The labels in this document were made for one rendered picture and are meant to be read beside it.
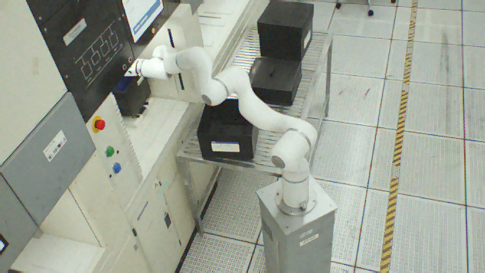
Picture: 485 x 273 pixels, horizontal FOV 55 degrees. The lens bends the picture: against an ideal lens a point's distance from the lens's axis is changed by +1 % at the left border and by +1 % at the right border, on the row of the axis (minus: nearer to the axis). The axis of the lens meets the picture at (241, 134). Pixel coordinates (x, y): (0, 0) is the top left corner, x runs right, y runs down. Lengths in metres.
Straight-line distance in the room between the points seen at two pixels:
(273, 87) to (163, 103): 0.62
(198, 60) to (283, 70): 0.89
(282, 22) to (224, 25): 0.47
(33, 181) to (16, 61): 0.38
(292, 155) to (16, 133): 0.96
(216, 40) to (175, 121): 0.76
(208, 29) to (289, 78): 0.76
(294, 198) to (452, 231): 1.32
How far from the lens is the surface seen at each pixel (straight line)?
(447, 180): 3.37
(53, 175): 1.64
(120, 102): 2.39
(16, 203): 1.55
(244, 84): 1.92
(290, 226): 2.07
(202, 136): 2.27
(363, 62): 4.24
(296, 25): 2.81
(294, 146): 1.81
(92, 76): 1.75
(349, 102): 3.81
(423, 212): 3.16
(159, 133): 2.41
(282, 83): 2.61
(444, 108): 3.88
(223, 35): 3.04
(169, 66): 2.09
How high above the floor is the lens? 2.48
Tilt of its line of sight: 44 degrees down
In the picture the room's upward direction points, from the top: 7 degrees counter-clockwise
